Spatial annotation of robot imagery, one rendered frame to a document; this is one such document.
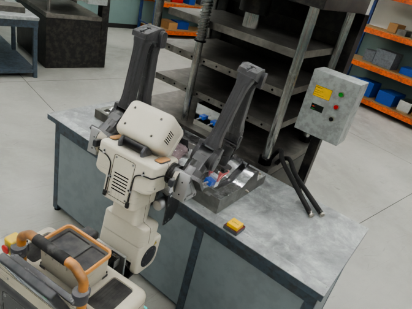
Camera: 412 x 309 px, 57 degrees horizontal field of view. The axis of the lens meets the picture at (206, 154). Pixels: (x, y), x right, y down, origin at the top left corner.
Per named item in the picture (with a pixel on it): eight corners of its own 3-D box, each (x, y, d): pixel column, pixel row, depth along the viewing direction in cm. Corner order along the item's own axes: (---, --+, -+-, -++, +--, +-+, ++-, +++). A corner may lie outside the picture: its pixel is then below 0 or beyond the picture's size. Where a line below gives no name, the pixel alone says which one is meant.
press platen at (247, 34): (297, 59, 231) (300, 51, 229) (167, 13, 282) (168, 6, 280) (335, 54, 285) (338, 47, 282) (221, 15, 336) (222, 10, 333)
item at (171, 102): (265, 177, 252) (268, 170, 249) (133, 105, 312) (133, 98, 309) (313, 147, 316) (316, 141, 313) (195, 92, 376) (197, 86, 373)
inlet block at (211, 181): (202, 192, 181) (206, 183, 178) (195, 186, 183) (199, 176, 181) (217, 186, 191) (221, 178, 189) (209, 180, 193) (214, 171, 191)
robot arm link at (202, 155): (189, 160, 143) (201, 167, 142) (203, 140, 147) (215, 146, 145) (190, 170, 151) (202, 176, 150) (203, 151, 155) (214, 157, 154)
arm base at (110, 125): (88, 126, 156) (110, 137, 152) (100, 112, 159) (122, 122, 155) (96, 137, 163) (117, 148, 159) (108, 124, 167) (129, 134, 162)
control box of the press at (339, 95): (281, 273, 280) (360, 86, 213) (248, 250, 294) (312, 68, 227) (294, 259, 297) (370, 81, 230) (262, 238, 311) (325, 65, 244)
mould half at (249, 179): (216, 214, 191) (222, 192, 185) (178, 189, 203) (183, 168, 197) (263, 183, 229) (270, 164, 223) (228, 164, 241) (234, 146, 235)
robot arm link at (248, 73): (240, 54, 139) (263, 65, 137) (246, 61, 152) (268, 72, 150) (187, 160, 147) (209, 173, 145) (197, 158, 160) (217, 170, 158)
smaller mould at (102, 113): (106, 124, 254) (107, 116, 251) (94, 116, 260) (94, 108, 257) (125, 119, 267) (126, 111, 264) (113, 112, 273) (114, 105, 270)
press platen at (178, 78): (271, 133, 252) (273, 126, 250) (155, 77, 303) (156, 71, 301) (313, 114, 308) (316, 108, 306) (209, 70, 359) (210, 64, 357)
